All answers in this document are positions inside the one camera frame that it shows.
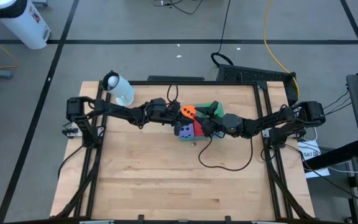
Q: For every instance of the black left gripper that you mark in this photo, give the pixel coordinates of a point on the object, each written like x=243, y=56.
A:
x=172, y=113

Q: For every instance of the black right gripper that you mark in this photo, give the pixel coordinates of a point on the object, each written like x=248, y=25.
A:
x=214, y=127

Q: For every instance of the large green foam die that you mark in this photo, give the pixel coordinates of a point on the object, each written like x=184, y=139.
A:
x=221, y=110

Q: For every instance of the large orange foam die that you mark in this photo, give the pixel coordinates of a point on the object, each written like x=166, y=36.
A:
x=186, y=109

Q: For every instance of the large red foam die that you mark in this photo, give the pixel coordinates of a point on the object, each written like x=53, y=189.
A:
x=198, y=129

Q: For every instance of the large purple foam die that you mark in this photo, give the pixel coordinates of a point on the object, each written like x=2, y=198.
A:
x=190, y=136

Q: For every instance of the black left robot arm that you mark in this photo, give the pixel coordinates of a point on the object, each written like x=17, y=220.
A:
x=117, y=109

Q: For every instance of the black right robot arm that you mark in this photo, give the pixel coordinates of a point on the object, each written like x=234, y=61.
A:
x=275, y=121

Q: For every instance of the teal plastic bin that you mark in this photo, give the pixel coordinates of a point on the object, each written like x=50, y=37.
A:
x=194, y=140

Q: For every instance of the black flat bar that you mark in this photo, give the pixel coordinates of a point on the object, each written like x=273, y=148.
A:
x=176, y=78

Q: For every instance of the black mesh box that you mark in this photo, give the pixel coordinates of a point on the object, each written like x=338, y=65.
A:
x=253, y=74

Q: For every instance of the white paper label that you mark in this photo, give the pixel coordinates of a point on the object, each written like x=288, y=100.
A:
x=312, y=155

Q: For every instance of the black metal beam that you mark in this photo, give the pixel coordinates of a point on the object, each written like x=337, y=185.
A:
x=334, y=155

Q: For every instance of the white trash can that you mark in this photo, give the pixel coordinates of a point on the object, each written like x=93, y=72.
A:
x=20, y=21

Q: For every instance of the black metal table frame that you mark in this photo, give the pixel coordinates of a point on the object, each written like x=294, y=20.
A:
x=197, y=83

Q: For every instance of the white camera on stand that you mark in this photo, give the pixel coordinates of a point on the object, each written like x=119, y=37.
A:
x=123, y=90

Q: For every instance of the silver metal bracket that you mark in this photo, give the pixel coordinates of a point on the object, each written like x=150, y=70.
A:
x=266, y=132

